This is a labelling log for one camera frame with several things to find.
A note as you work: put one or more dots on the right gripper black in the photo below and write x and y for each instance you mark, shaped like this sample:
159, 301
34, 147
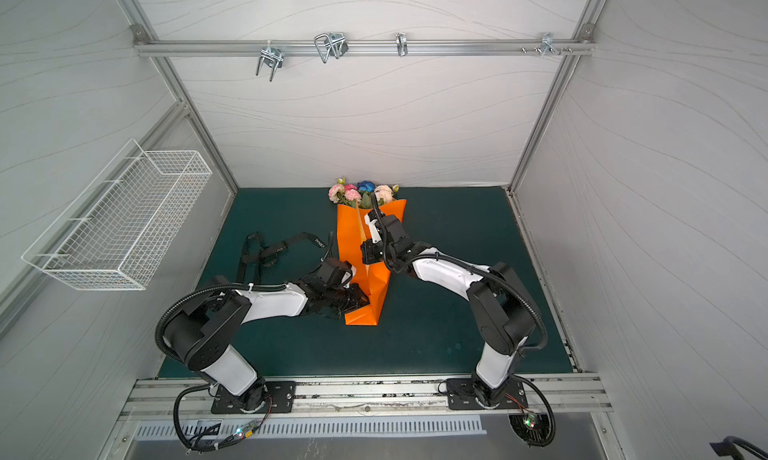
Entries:
372, 251

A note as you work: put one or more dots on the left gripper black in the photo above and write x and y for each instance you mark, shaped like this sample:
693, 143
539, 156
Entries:
357, 297

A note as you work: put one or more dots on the peach fake flower spray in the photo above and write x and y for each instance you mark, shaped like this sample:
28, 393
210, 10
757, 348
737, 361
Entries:
385, 194

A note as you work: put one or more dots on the blue fake rose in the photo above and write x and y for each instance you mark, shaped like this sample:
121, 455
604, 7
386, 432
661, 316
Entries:
367, 191

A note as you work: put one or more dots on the pink fake flower spray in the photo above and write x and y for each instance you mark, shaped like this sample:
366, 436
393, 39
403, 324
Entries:
337, 193

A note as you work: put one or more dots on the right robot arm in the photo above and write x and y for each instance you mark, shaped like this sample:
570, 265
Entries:
508, 319

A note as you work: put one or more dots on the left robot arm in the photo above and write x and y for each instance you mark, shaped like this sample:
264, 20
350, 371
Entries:
199, 329

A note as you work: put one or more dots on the white vent grille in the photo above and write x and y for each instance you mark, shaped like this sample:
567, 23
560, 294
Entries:
324, 427

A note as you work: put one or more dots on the middle metal u-bolt clamp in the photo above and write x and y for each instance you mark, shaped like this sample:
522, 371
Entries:
331, 45

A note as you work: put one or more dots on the metal u-bolt clamp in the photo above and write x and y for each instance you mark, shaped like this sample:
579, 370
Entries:
331, 45
270, 60

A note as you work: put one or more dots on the left metal u-bolt clamp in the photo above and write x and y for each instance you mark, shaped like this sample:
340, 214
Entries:
270, 60

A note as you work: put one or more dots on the right metal bolt clamp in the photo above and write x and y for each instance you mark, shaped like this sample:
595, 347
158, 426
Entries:
548, 46

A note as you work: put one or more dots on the aluminium top crossbar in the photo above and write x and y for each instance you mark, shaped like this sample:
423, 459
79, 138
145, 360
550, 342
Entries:
357, 48

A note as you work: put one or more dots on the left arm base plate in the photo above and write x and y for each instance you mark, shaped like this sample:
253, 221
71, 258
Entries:
273, 396

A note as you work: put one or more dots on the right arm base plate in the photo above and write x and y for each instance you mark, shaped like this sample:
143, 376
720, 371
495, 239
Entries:
472, 394

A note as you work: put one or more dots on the small metal bracket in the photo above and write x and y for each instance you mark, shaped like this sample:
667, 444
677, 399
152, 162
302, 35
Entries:
401, 45

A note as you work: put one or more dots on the white wire basket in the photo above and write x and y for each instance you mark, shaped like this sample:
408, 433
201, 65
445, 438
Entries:
114, 235

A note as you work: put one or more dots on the aluminium front rail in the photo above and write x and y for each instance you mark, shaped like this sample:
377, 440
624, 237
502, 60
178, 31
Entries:
381, 396

